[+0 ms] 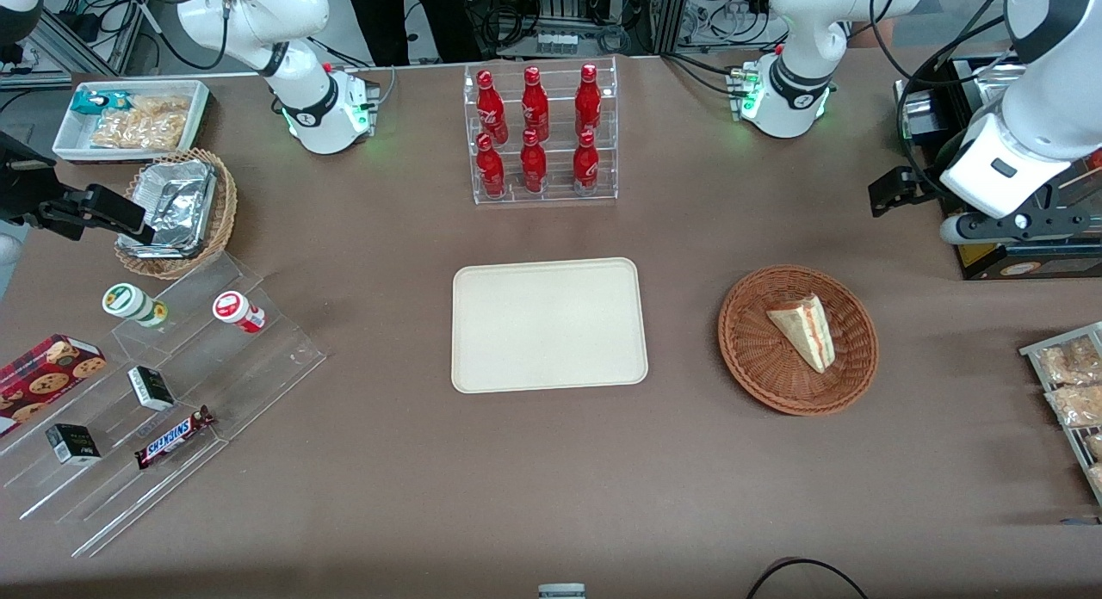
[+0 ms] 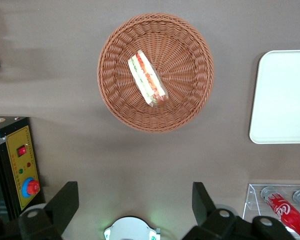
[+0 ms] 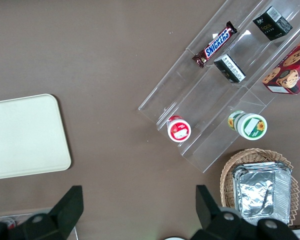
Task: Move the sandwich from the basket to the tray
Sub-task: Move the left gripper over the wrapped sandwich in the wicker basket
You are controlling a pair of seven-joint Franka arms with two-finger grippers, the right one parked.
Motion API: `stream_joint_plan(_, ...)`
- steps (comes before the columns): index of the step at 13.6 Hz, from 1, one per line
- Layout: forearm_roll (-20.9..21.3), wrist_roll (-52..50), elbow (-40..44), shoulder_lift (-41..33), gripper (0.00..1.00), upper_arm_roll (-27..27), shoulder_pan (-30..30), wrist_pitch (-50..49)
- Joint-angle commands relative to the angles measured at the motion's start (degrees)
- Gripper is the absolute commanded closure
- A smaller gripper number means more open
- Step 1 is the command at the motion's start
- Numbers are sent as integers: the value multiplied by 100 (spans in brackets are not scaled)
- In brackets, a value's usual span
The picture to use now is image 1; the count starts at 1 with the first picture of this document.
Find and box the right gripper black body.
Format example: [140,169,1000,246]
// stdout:
[0,133,59,226]

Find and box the triangular sandwich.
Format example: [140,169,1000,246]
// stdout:
[766,293,837,374]

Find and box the small light wicker basket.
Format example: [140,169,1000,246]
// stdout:
[115,148,238,280]

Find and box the large brown wicker basket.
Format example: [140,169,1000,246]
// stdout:
[718,264,879,417]

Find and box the cream plastic tray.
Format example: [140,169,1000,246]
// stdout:
[451,257,648,394]

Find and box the aluminium foil container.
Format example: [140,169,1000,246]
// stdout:
[116,158,217,260]

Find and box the white rectangular bin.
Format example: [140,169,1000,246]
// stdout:
[52,80,212,165]

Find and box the clear bag of crackers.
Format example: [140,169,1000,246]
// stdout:
[90,96,191,151]

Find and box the green lid cup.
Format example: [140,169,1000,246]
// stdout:
[102,283,169,329]

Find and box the teal snack packet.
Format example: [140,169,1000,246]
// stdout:
[71,90,132,118]

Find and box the black food warmer case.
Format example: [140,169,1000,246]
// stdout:
[894,52,1102,281]

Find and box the red lid cup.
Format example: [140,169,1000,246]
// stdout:
[213,291,266,335]

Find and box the red cookie box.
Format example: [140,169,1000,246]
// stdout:
[0,334,108,438]

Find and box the small black box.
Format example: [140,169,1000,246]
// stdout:
[127,366,176,412]
[45,423,102,466]

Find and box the clear acrylic step display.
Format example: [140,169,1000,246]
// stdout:
[0,253,328,559]

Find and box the snickers bar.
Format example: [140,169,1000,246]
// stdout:
[134,405,216,471]

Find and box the red drink bottle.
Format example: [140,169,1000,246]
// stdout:
[520,129,548,194]
[476,70,509,145]
[575,63,603,138]
[521,66,550,142]
[476,133,506,198]
[573,130,600,195]

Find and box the person in dark trousers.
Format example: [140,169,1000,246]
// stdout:
[343,0,483,67]

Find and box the clear acrylic bottle rack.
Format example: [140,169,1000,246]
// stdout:
[463,57,619,206]

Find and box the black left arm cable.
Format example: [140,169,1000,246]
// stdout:
[868,0,1017,206]

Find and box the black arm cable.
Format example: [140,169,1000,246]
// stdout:
[868,0,1017,206]
[121,0,235,71]

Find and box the aluminium frame rail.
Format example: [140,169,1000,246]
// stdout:
[34,0,158,77]

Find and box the grey wire rack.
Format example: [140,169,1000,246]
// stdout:
[1018,322,1102,507]

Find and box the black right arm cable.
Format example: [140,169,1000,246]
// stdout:
[121,0,235,71]

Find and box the black floor cable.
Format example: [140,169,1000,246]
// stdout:
[745,558,870,599]

